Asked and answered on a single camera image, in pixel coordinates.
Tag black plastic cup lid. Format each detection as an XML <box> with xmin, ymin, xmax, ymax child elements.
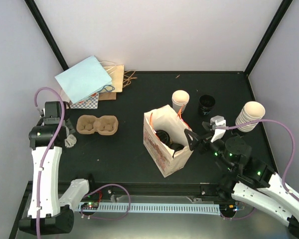
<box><xmin>155</xmin><ymin>130</ymin><xmax>171</xmax><ymax>145</ymax></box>

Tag cream bear paper bag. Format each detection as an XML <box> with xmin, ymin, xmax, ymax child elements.
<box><xmin>143</xmin><ymin>105</ymin><xmax>192</xmax><ymax>178</ymax></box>

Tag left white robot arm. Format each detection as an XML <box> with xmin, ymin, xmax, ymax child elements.
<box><xmin>18</xmin><ymin>101</ymin><xmax>97</xmax><ymax>237</ymax></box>

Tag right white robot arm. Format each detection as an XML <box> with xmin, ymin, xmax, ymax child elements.
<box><xmin>184</xmin><ymin>116</ymin><xmax>299</xmax><ymax>239</ymax></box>

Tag white plastic cutlery bunch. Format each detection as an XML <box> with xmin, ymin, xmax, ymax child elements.
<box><xmin>64</xmin><ymin>132</ymin><xmax>77</xmax><ymax>148</ymax></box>

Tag stack of white cups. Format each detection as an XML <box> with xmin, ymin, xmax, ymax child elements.
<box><xmin>235</xmin><ymin>101</ymin><xmax>266</xmax><ymax>125</ymax></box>

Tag checkered paper bag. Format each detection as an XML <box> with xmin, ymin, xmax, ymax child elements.
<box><xmin>70</xmin><ymin>93</ymin><xmax>99</xmax><ymax>110</ymax></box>

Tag light blue paper bag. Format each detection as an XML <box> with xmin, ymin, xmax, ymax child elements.
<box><xmin>55</xmin><ymin>56</ymin><xmax>112</xmax><ymax>103</ymax></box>

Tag brown kraft paper bag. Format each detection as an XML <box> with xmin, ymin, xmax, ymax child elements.
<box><xmin>57</xmin><ymin>64</ymin><xmax>125</xmax><ymax>112</ymax></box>

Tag light blue cable chain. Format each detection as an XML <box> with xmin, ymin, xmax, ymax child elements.
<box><xmin>78</xmin><ymin>201</ymin><xmax>222</xmax><ymax>217</ymax></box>

